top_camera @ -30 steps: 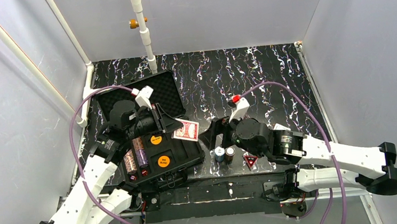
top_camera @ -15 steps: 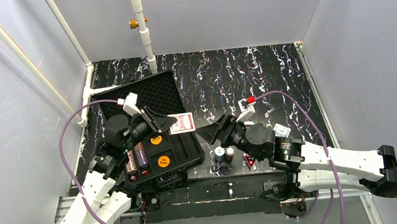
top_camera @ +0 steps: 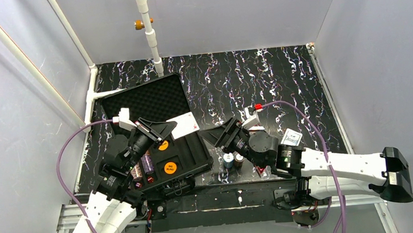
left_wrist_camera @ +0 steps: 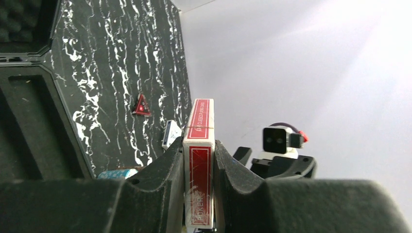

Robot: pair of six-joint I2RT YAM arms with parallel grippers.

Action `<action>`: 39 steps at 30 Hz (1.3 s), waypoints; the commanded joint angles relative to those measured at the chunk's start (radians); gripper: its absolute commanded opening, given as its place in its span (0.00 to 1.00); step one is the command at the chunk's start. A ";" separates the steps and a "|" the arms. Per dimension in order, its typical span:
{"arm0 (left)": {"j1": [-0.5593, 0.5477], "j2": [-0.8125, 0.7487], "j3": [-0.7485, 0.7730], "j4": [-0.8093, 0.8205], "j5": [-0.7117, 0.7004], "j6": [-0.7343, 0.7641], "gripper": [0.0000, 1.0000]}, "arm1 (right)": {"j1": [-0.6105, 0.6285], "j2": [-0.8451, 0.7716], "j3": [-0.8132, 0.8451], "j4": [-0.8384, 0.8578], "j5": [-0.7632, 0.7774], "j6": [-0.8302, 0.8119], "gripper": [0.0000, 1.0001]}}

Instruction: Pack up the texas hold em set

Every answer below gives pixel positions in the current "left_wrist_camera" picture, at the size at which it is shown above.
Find blue poker chip stack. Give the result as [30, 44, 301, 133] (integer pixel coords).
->
[97, 168, 138, 180]

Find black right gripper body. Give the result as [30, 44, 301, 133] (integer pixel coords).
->
[232, 147, 317, 179]

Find red playing card deck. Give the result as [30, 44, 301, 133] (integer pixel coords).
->
[183, 99, 215, 229]

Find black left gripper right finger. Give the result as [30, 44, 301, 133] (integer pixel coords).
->
[214, 141, 410, 233]

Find black foam-lined poker case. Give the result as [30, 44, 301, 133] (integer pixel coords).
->
[0, 0, 93, 182]

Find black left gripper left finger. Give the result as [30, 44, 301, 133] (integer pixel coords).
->
[0, 137, 184, 233]

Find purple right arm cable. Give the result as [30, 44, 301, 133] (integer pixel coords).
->
[270, 122, 309, 143]

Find blue playing card deck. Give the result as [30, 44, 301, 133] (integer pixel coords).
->
[162, 120, 182, 150]

